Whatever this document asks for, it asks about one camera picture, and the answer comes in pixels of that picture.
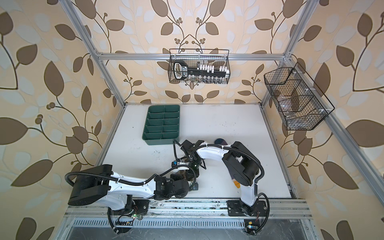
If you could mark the black tool set in basket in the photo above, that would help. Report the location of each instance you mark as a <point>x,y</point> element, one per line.
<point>199,72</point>

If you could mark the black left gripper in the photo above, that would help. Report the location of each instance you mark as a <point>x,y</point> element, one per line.
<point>177,177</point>

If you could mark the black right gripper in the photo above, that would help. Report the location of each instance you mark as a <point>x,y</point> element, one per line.
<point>195,173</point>

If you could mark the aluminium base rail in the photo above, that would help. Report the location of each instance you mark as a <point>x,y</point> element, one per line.
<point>190,213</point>

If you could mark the black wire basket back wall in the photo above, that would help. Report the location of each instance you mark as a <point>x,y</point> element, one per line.
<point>217,57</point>

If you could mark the black wire basket wall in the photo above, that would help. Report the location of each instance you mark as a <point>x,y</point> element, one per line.
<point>217,57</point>
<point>300,102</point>

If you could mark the brown argyle sock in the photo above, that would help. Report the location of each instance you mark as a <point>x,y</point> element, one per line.
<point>184,170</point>

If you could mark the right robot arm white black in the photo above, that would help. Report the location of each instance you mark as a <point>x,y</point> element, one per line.
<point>244,168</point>

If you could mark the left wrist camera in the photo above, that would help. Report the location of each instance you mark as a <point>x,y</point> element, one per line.
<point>194,187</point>

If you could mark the black wire basket right wall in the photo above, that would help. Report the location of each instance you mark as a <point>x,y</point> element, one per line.
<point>300,102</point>

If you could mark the green divided organizer tray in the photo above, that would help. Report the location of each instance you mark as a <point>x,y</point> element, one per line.
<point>162,125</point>

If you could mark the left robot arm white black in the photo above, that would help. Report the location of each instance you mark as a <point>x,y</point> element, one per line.
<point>103,186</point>

